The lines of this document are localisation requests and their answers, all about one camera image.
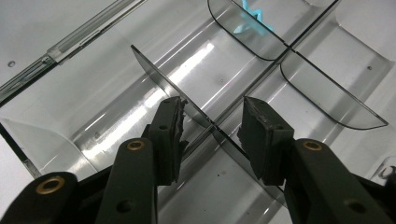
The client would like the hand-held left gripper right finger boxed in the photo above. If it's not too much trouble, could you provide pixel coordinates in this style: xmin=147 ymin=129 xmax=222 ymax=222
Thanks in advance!
xmin=236 ymin=96 xmax=295 ymax=187

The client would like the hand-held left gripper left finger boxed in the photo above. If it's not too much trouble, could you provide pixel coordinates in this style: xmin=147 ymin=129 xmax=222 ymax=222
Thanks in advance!
xmin=142 ymin=96 xmax=190 ymax=187

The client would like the clear plastic compartment box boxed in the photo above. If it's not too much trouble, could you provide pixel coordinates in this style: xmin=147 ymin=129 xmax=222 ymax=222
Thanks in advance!
xmin=0 ymin=0 xmax=396 ymax=224

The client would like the teal star hair clip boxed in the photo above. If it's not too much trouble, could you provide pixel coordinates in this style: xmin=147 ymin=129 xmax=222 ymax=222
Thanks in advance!
xmin=233 ymin=0 xmax=276 ymax=35

